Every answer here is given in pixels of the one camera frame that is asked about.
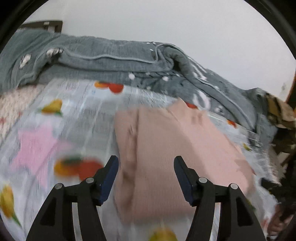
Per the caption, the dark wooden headboard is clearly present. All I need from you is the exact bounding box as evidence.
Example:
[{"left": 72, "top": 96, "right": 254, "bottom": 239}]
[{"left": 19, "top": 20, "right": 63, "bottom": 33}]

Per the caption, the floral bed sheet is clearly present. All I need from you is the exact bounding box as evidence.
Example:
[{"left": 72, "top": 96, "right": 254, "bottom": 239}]
[{"left": 0, "top": 84, "right": 46, "bottom": 143}]

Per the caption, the pink ribbed knit sweater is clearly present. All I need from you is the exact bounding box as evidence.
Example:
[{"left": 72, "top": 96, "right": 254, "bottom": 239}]
[{"left": 114, "top": 100, "right": 254, "bottom": 222}]

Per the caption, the brown jacket pile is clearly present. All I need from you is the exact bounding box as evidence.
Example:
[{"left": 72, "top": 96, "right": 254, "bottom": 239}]
[{"left": 265, "top": 93, "right": 295, "bottom": 130}]

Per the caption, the person's right hand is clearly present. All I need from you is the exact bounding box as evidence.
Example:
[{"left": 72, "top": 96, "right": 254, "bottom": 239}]
[{"left": 267, "top": 204, "right": 293, "bottom": 236}]

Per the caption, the grey embroidered quilt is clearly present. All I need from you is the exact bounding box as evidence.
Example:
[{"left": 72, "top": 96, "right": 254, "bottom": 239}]
[{"left": 1, "top": 29, "right": 277, "bottom": 146}]

